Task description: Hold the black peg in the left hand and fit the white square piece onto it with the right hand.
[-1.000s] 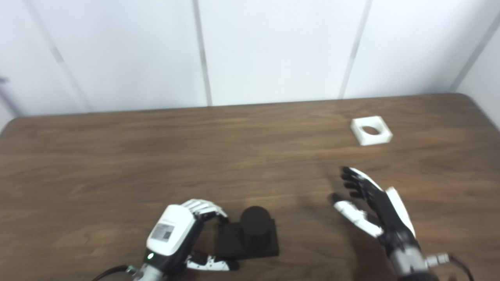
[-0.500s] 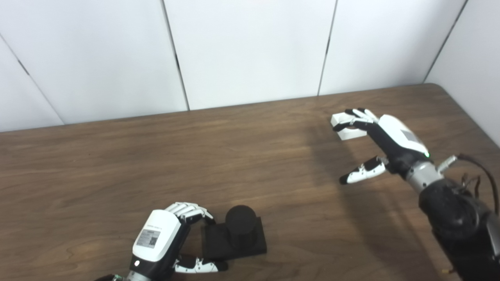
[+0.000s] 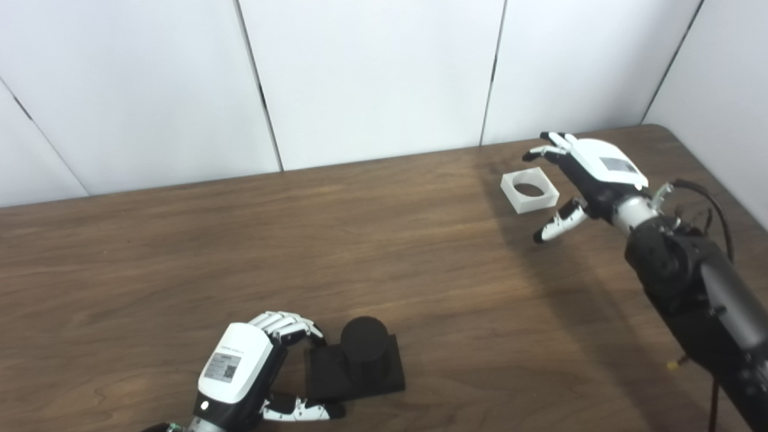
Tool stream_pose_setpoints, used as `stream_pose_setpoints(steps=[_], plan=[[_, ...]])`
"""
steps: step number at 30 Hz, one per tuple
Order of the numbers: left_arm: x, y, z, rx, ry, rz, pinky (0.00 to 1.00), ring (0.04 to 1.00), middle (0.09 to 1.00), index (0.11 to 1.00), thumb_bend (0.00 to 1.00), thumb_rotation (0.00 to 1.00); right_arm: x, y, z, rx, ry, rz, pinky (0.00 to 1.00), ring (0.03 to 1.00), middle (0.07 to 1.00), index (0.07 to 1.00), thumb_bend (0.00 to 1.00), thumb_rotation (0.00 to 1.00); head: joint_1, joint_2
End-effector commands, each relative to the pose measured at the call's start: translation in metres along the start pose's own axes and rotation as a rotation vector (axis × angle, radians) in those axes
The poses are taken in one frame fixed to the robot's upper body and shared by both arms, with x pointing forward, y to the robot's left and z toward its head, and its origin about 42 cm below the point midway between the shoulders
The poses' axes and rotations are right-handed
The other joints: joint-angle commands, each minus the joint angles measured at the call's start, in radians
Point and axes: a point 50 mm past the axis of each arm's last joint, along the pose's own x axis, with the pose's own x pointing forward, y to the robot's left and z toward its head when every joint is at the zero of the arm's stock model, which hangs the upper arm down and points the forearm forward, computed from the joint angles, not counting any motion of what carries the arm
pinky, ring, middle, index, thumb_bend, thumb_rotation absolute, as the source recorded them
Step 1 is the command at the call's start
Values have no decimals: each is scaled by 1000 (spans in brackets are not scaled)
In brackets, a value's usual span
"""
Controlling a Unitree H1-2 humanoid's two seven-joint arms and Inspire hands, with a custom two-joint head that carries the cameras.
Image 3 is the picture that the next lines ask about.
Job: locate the white square piece with hole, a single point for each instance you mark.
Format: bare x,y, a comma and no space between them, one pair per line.
537,203

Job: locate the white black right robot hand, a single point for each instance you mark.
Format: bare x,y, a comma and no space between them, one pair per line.
600,168

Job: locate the black peg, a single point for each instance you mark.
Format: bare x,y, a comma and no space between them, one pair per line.
363,342

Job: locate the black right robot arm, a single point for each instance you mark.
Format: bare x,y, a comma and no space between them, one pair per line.
690,282

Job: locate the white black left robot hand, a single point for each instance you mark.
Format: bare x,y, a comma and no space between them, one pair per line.
237,360

